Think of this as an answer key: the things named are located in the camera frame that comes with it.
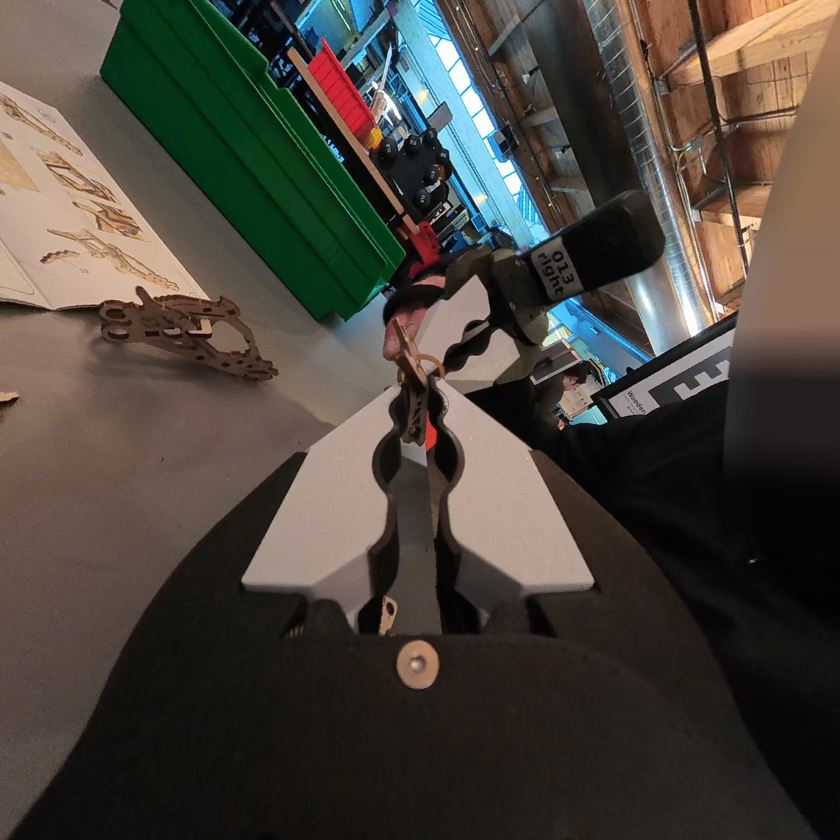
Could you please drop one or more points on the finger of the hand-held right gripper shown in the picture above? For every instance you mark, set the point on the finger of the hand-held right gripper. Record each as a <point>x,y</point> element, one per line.
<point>492,361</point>
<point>459,308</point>

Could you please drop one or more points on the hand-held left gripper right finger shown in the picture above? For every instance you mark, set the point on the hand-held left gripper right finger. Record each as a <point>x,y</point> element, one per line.
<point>518,518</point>

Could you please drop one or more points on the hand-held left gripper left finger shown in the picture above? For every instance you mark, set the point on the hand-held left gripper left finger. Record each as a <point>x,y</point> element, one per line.
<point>328,512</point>

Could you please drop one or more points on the wooden model axle assembly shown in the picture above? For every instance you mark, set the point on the wooden model axle assembly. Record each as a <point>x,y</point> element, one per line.
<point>415,420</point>

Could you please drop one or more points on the wooden model side frame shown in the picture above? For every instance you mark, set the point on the wooden model side frame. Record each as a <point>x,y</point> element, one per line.
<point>164,328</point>

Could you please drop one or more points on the person's right hand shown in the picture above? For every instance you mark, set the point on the person's right hand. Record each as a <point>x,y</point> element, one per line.
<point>410,325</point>

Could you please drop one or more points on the orange plastic piece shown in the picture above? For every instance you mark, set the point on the orange plastic piece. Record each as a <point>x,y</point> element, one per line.
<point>430,436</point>

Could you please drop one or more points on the small wooden offcut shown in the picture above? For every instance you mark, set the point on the small wooden offcut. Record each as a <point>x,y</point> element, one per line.
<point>388,613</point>

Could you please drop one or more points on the black rack with round caps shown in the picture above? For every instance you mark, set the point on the black rack with round caps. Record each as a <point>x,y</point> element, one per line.
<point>410,170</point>

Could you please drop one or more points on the black framed paper sign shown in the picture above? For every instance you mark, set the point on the black framed paper sign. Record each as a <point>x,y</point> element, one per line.
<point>689,377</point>

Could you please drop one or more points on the wooden side table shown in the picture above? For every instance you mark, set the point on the wooden side table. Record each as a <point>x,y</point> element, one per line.
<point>354,142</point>

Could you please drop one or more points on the green plastic bin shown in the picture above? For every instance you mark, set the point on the green plastic bin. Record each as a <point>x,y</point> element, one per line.
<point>262,164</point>

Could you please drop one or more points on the red plastic bin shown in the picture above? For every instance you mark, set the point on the red plastic bin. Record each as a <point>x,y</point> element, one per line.
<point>341,92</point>

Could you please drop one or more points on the zigzag wooden part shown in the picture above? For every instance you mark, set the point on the zigzag wooden part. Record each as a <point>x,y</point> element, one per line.
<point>8,397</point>

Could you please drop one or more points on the open instruction booklet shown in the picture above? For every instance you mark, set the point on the open instruction booklet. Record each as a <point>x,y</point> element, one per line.
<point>65,216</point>

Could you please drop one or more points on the silver ventilation duct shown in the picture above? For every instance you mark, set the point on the silver ventilation duct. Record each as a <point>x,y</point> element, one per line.
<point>656,197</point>

